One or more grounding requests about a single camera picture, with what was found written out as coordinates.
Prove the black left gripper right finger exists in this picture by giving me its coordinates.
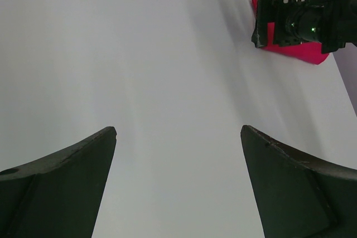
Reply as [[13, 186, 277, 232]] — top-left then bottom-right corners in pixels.
[[240, 125, 356, 238]]

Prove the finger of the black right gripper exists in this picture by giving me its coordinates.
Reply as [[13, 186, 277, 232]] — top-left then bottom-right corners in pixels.
[[252, 0, 279, 48]]

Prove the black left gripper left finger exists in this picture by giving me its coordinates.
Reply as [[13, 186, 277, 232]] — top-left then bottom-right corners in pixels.
[[1, 127, 117, 237]]

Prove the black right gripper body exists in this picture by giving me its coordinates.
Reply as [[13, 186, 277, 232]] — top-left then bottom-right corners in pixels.
[[270, 0, 356, 54]]

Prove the pink t shirt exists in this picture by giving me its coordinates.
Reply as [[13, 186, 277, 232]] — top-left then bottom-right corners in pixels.
[[252, 0, 329, 65]]

